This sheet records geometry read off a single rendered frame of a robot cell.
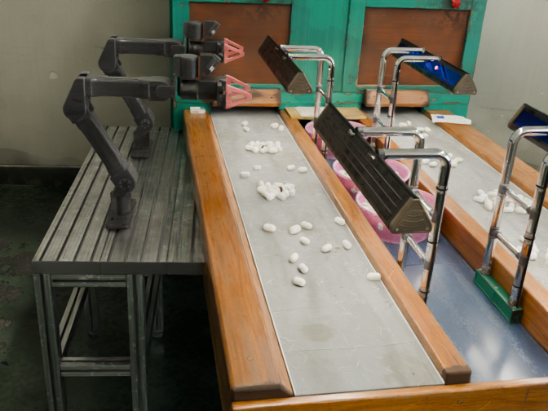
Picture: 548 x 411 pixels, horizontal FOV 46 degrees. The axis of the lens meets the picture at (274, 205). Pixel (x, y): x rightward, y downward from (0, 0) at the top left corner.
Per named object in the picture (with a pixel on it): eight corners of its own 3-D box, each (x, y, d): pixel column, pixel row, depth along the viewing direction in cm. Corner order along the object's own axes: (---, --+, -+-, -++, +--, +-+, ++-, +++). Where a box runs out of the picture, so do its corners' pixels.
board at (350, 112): (291, 119, 274) (291, 117, 274) (284, 109, 288) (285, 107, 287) (366, 119, 280) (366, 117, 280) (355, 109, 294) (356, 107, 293)
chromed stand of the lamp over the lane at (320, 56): (277, 177, 238) (285, 54, 220) (268, 157, 256) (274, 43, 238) (327, 176, 242) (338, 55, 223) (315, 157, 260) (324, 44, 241)
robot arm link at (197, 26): (203, 20, 245) (170, 19, 244) (202, 24, 237) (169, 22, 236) (202, 51, 249) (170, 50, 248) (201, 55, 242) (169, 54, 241)
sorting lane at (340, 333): (293, 404, 123) (294, 395, 122) (210, 118, 284) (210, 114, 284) (443, 391, 128) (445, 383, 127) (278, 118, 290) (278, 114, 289)
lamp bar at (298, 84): (287, 94, 205) (289, 71, 202) (257, 53, 260) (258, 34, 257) (312, 94, 206) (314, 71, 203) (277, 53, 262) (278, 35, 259)
